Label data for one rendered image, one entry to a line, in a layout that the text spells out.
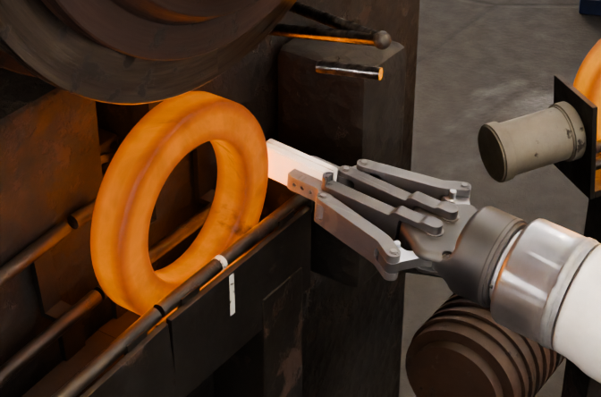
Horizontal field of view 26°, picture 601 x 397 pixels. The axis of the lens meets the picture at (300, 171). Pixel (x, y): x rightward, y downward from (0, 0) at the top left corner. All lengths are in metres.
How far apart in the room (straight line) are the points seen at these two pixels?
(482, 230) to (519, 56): 1.98
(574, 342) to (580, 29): 2.19
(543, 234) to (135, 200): 0.31
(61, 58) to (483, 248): 0.36
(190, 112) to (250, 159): 0.10
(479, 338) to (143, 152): 0.44
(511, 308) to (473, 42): 2.06
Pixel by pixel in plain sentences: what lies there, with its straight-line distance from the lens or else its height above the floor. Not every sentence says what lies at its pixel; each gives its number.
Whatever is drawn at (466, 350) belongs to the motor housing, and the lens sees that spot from 1.27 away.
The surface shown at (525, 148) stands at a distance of 1.28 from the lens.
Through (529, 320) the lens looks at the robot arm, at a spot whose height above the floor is 0.72.
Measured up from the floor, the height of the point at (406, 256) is 0.73.
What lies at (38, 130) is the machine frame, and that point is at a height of 0.85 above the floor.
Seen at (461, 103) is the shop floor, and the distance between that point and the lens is 2.76.
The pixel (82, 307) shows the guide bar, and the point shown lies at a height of 0.70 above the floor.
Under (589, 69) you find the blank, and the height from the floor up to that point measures 0.74.
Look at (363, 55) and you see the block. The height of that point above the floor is 0.80.
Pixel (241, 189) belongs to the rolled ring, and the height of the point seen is 0.74.
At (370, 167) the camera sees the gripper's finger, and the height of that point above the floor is 0.75.
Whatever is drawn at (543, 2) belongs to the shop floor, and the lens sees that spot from 3.25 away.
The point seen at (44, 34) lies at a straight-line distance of 0.80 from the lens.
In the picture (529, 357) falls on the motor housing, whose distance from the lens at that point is 1.30.
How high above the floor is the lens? 1.32
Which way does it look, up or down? 32 degrees down
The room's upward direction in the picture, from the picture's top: straight up
